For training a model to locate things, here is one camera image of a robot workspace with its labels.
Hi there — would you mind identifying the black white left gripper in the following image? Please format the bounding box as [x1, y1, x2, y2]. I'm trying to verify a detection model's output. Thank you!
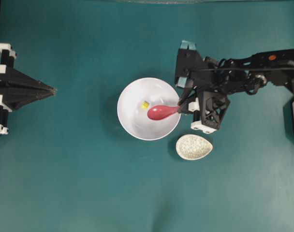
[0, 43, 58, 135]

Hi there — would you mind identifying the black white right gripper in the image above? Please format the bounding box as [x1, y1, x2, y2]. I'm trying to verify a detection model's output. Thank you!
[177, 79, 230, 133]

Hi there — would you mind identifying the pink ceramic spoon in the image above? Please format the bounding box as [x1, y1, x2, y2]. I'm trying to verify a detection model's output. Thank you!
[147, 105, 179, 121]

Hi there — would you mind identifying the yellow hexagonal prism block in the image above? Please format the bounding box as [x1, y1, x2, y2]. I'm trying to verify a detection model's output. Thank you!
[141, 101, 150, 110]

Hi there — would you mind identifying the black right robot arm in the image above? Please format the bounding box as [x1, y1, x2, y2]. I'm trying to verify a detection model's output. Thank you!
[175, 48, 294, 133]

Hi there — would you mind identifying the speckled ceramic spoon rest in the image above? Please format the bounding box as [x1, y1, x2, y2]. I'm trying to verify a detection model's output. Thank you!
[176, 134, 213, 160]

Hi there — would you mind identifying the white round bowl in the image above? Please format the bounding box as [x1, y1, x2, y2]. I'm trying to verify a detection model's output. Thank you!
[117, 77, 181, 141]

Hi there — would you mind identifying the black camera cable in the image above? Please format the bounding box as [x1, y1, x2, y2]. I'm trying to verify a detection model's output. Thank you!
[185, 64, 294, 73]

